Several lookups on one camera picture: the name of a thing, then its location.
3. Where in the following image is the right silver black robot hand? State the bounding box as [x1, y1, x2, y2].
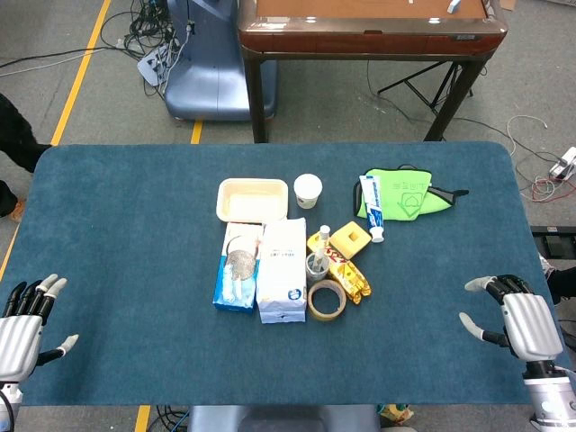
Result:
[458, 274, 564, 364]

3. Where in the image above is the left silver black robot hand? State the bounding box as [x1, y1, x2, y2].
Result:
[0, 273, 80, 383]

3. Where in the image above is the clear glass test tube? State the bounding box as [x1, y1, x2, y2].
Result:
[312, 224, 333, 274]

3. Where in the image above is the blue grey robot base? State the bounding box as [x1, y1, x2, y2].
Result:
[164, 0, 278, 122]

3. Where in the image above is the white blue toothpaste tube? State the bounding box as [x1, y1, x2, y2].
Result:
[358, 175, 386, 244]

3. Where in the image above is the black floor pedal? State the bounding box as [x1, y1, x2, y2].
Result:
[530, 224, 576, 260]

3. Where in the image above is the blue table cloth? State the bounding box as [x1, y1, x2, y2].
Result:
[0, 141, 562, 406]

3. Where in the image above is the white power strip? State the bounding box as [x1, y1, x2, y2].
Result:
[548, 147, 576, 179]

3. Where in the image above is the green cloth with black trim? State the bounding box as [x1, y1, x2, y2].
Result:
[352, 165, 470, 222]

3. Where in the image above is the gold snack package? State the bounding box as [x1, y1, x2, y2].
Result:
[307, 231, 373, 306]

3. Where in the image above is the yellow sponge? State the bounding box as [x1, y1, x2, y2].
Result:
[330, 220, 373, 260]

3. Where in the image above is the dark trouser leg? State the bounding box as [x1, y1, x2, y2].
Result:
[0, 94, 53, 175]

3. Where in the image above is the yellow tape roll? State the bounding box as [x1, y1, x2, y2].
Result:
[307, 279, 348, 322]

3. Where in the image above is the clear glass jar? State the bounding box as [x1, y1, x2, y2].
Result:
[305, 253, 331, 284]

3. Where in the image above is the blue cookie box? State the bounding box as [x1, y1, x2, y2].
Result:
[212, 221, 266, 313]

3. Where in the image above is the white paper bag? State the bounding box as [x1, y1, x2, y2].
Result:
[256, 217, 309, 325]

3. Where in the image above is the black tripod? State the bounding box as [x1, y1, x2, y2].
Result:
[376, 61, 474, 113]

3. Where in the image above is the white paper cup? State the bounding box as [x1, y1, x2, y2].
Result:
[293, 174, 324, 211]

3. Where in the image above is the grey robot torso base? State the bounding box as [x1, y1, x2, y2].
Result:
[186, 404, 382, 432]

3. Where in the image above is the beige plastic food tray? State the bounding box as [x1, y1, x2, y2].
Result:
[216, 177, 290, 225]

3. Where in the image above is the grey power strip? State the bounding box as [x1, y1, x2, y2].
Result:
[137, 44, 175, 86]

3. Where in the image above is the brown mahjong table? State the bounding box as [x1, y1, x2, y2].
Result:
[237, 0, 509, 144]

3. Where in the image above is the white floor cable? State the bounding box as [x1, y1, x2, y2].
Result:
[507, 114, 551, 157]

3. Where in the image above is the black cable bundle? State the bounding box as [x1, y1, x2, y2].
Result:
[101, 0, 181, 59]

